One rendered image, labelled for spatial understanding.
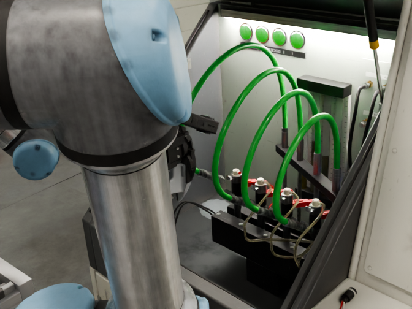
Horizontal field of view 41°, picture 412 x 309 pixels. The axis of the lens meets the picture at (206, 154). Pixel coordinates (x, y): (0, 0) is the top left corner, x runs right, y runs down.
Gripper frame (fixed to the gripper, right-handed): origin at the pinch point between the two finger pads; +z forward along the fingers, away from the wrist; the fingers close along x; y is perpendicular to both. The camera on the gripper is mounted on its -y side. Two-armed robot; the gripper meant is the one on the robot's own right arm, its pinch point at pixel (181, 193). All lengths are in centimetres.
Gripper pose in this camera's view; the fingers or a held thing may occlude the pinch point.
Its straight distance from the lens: 110.4
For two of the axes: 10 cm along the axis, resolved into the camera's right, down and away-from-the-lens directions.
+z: 0.5, 9.1, 4.2
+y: -7.0, 3.3, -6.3
